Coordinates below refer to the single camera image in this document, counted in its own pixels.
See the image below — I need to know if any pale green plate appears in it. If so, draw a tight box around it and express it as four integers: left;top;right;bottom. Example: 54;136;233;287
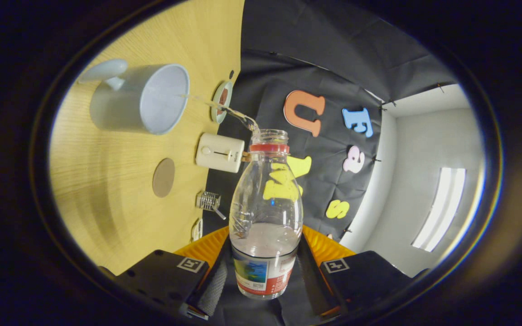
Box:
211;81;233;124

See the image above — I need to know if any wooden table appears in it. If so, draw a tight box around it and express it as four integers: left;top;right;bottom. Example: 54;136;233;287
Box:
49;0;246;276

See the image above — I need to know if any black backdrop cloth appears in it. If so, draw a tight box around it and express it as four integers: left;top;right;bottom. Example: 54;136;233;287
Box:
198;0;459;326

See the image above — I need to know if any small metal wire basket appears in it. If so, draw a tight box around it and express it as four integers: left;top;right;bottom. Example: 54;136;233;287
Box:
196;191;227;221

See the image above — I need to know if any long ceiling light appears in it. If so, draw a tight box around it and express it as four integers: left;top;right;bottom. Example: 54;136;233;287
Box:
411;168;466;252

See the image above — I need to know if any round brown coaster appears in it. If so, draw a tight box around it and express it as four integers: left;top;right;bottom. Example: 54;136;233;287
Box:
152;158;176;198

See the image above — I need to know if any clear plastic juice bottle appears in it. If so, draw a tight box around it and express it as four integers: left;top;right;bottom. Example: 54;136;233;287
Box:
229;129;304;300

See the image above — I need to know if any white toaster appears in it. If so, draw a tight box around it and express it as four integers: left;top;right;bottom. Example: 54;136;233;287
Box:
195;133;246;173

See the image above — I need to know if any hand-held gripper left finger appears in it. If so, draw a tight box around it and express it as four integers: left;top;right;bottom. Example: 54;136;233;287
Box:
116;225;232;320

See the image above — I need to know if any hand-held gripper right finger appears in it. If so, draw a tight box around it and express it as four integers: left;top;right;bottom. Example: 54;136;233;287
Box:
298;225;413;317

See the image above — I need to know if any white cup with handle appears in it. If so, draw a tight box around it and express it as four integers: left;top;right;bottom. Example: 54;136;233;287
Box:
77;59;190;135

